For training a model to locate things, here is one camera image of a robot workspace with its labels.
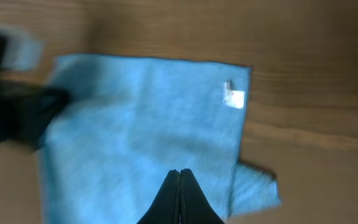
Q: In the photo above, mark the blue microfiber cloth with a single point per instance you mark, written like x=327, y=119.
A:
x=133, y=119

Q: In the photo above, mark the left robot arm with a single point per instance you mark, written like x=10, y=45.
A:
x=25, y=109

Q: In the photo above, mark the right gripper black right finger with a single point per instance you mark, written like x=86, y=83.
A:
x=194, y=207

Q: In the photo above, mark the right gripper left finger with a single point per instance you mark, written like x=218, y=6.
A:
x=165, y=207

